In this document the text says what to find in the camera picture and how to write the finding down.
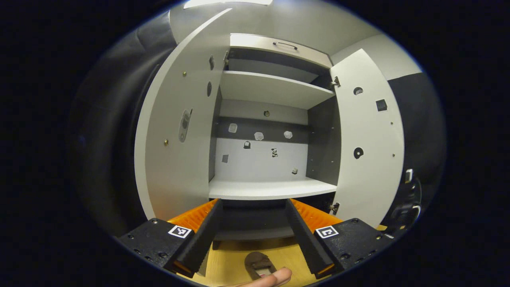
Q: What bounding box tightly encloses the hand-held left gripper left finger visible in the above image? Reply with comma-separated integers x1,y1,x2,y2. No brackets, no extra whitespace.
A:
116,199,222,279

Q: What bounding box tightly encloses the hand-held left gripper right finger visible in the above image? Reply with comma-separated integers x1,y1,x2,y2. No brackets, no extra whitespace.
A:
286,199,397,279

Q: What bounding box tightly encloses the brown shoe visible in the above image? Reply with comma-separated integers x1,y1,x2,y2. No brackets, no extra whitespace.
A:
244,251,276,280

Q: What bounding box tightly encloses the white cabinet drawer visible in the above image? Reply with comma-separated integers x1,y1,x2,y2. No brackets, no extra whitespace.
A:
229,33,333,69

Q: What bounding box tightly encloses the black backdrop cloth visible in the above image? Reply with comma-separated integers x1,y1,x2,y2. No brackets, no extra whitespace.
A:
68,10,447,240

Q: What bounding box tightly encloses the ceiling light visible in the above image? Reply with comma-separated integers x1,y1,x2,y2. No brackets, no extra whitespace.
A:
183,0,273,9

